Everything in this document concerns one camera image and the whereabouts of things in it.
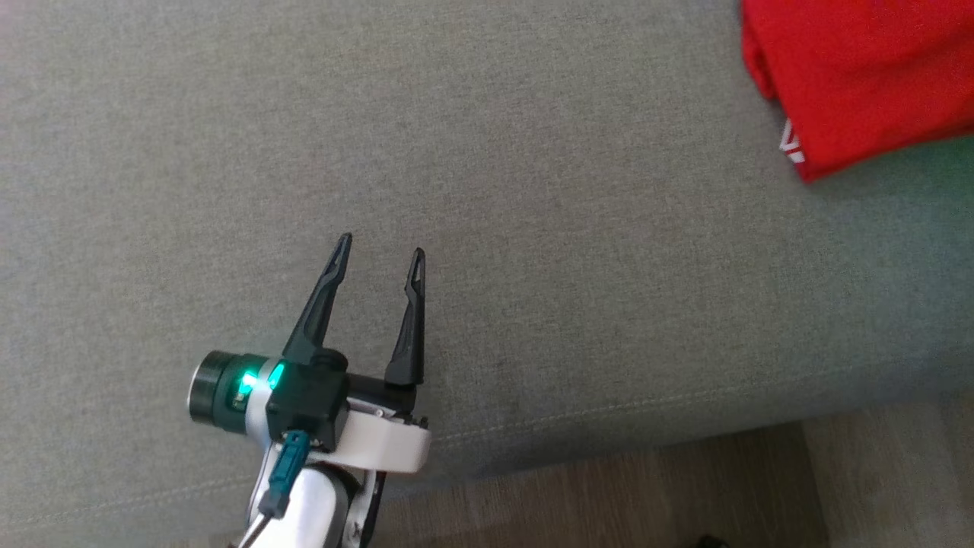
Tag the red white Bulls 23 jersey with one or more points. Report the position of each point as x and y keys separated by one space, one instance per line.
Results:
x=867 y=76

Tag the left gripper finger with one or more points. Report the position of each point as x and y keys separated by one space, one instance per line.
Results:
x=323 y=304
x=411 y=327

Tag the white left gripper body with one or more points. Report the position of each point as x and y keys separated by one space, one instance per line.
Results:
x=228 y=392

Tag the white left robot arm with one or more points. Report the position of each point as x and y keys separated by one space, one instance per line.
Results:
x=312 y=510

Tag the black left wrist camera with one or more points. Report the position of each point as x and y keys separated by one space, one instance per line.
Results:
x=308 y=403

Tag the large grey sofa seat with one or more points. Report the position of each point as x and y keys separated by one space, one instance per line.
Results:
x=533 y=228

